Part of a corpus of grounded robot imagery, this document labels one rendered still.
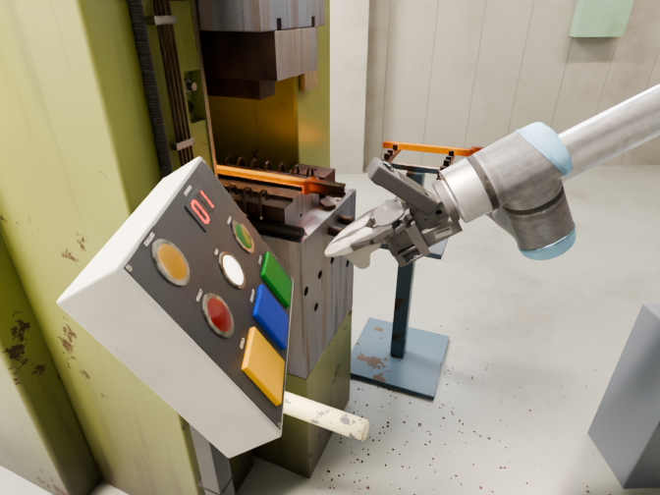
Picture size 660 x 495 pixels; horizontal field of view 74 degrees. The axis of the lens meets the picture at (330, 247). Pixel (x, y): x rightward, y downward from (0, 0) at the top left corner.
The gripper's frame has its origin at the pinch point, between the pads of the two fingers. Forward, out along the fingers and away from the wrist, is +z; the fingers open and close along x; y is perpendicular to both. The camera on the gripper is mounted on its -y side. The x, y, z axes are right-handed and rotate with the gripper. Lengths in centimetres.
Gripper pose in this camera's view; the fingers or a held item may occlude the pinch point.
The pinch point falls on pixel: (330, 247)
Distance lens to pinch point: 70.7
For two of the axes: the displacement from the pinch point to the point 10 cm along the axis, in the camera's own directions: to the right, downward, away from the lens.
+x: -0.3, -4.9, 8.7
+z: -8.7, 4.5, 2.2
